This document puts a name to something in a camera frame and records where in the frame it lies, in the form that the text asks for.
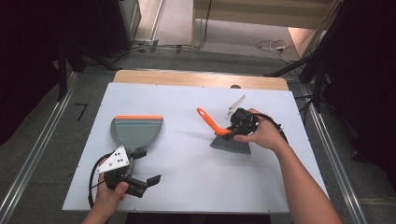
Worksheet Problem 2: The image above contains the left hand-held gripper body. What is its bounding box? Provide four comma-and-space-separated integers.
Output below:
95, 145, 149, 199

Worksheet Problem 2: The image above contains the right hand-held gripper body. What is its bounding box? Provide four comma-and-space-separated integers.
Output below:
225, 94, 260, 136

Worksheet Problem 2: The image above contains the orange handled grey brush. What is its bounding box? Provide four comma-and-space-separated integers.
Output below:
196, 106, 252, 156

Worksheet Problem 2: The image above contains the grey dustpan with orange edge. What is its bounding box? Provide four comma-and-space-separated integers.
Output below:
109, 115, 164, 154

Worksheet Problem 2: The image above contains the person's right hand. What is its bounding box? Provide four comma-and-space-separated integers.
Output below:
233, 107, 290, 154

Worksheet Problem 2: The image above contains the person's left hand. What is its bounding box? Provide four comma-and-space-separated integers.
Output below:
92, 173, 129, 217

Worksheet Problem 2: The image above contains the wooden table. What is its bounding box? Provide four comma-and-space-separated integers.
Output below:
112, 69, 290, 91

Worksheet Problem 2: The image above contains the black metal stand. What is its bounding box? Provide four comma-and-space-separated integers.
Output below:
55, 41, 120, 103
263, 0, 354, 110

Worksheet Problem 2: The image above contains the light wooden panel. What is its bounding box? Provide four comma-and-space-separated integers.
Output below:
288, 27, 322, 59

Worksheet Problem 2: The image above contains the beige furniture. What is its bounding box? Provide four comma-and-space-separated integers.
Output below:
192, 0, 340, 30

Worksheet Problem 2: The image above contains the dark curtain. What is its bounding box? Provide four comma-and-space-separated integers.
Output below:
321, 0, 396, 183
0, 0, 122, 147

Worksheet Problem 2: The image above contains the grey cabinet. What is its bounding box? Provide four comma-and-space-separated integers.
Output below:
118, 0, 143, 45

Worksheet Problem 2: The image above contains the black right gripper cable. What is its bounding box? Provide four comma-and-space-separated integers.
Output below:
255, 112, 289, 145

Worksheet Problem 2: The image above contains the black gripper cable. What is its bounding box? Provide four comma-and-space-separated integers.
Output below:
255, 112, 289, 145
88, 152, 114, 209

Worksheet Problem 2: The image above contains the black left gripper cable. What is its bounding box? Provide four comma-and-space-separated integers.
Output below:
88, 152, 114, 209

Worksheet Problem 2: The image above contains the white floor cable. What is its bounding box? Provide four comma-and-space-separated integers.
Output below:
255, 38, 293, 61

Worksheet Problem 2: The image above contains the aluminium floor rail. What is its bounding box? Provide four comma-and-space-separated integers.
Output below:
300, 85, 369, 224
0, 73, 78, 224

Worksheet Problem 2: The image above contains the black hanging cable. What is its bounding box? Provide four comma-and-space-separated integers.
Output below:
199, 0, 214, 50

